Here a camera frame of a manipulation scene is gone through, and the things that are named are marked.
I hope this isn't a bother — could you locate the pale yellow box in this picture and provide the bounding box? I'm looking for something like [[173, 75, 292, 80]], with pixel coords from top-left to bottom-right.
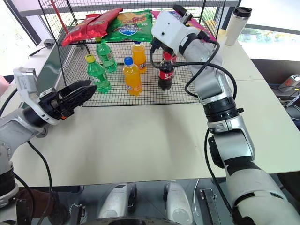
[[217, 29, 228, 43]]

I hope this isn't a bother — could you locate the red pole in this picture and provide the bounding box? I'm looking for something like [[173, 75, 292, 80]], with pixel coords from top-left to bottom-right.
[[50, 0, 69, 34]]

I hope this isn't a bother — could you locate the pink cloth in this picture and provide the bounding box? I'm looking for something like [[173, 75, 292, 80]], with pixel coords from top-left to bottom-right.
[[0, 75, 9, 97]]

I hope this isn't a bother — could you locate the thin black device cable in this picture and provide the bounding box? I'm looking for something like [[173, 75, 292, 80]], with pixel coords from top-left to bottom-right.
[[28, 45, 47, 59]]

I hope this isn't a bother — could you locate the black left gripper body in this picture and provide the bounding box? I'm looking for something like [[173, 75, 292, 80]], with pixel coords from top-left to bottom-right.
[[38, 87, 76, 120]]

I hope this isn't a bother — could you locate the cola bottle with red cap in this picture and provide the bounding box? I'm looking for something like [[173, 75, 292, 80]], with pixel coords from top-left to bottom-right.
[[157, 52, 176, 91]]

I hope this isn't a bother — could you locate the red chips bag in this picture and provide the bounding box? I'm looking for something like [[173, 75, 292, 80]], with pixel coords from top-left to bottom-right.
[[84, 7, 124, 39], [61, 20, 104, 47]]

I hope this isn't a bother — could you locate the conveyor with green side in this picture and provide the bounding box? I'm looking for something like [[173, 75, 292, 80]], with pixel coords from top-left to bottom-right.
[[28, 41, 68, 95]]

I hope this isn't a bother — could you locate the silver rounded robot leg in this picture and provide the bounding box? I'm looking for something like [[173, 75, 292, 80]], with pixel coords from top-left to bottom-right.
[[163, 181, 193, 224], [96, 182, 138, 221]]

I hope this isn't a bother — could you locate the orange soda bottle blue cap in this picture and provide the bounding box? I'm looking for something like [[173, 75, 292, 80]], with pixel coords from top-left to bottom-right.
[[123, 57, 143, 97]]

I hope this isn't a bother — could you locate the black wire rack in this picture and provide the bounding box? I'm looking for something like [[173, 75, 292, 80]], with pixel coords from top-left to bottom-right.
[[37, 0, 227, 107]]

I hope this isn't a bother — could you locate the white tumbler with black lid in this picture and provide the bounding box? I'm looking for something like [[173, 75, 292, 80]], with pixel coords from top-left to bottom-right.
[[225, 6, 253, 46]]

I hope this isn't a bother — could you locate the magenta chips bag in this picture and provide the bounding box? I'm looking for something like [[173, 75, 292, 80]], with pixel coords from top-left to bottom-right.
[[151, 10, 218, 44]]

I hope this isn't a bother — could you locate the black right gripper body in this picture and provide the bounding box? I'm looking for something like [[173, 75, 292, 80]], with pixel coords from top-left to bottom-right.
[[151, 38, 176, 58]]

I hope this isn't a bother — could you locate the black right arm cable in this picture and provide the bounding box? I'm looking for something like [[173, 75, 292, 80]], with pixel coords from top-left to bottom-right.
[[149, 35, 238, 99]]

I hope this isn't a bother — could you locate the black metal bracket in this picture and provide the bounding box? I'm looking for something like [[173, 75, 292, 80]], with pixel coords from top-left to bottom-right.
[[198, 187, 222, 225]]

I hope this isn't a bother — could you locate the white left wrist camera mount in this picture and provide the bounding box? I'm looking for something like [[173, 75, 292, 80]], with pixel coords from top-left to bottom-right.
[[13, 67, 61, 126]]

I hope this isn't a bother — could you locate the green chips bag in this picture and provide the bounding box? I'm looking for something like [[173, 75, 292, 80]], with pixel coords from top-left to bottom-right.
[[101, 9, 155, 44]]

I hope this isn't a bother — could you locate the grey device with red panel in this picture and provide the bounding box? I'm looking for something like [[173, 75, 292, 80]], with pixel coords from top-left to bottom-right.
[[277, 74, 300, 96]]

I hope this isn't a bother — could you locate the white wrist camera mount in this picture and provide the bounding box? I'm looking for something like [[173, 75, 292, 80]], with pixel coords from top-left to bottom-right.
[[13, 67, 61, 126], [151, 4, 193, 56]]

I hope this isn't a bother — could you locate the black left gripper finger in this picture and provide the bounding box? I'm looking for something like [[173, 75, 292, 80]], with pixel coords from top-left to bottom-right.
[[58, 79, 92, 97], [67, 84, 98, 111]]

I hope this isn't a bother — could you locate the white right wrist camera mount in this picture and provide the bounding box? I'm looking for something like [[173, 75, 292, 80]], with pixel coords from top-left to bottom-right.
[[151, 4, 193, 56]]

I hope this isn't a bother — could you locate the green soda bottle yellow cap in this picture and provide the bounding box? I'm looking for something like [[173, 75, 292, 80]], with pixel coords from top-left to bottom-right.
[[84, 54, 112, 94]]

